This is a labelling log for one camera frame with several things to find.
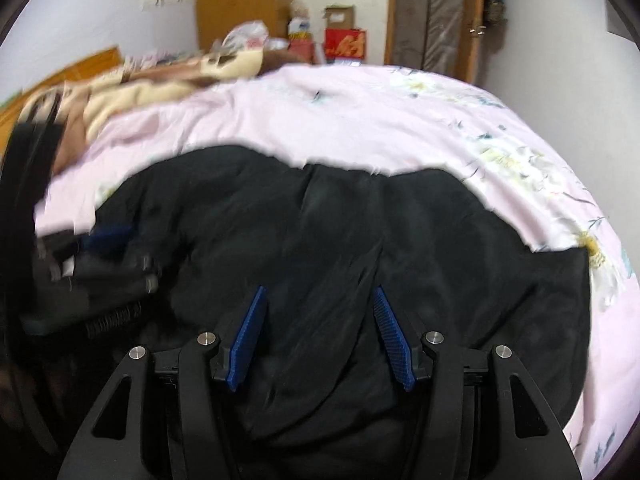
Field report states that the bed with pink floral sheet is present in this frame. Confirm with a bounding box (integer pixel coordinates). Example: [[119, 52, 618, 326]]
[[32, 62, 640, 480]]

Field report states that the wooden bed headboard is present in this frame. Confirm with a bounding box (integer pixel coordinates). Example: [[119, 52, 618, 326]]
[[0, 46, 123, 126]]

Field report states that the black puffer jacket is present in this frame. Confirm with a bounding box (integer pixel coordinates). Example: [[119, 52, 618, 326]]
[[35, 145, 593, 480]]

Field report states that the blue and white box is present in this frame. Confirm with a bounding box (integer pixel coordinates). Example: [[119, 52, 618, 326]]
[[289, 17, 315, 41]]

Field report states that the brown cardboard box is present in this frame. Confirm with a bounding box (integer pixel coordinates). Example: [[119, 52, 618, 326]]
[[322, 5, 357, 31]]

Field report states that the pink round container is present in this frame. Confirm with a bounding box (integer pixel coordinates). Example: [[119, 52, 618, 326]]
[[287, 39, 317, 63]]

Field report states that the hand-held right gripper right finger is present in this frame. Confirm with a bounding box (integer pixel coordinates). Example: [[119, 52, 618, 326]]
[[372, 285, 583, 480]]

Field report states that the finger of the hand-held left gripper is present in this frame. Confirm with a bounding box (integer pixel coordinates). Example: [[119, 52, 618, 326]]
[[75, 252, 161, 293], [82, 225, 138, 257]]

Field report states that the white plastic bag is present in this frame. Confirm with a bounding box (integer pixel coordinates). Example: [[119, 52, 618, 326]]
[[220, 21, 268, 53]]

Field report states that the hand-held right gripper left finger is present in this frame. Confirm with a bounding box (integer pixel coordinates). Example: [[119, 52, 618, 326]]
[[56, 285, 271, 480]]

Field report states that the wooden door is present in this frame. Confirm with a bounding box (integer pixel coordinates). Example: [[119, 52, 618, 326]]
[[460, 0, 488, 83], [385, 0, 473, 78]]

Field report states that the red gift box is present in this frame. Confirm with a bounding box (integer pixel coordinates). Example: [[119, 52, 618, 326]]
[[324, 29, 367, 61]]

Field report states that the brown plush dog-print blanket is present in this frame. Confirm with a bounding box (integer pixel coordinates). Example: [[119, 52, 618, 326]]
[[50, 50, 301, 176]]

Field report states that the wooden wardrobe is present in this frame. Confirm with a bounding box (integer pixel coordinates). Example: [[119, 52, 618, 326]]
[[196, 0, 278, 53]]

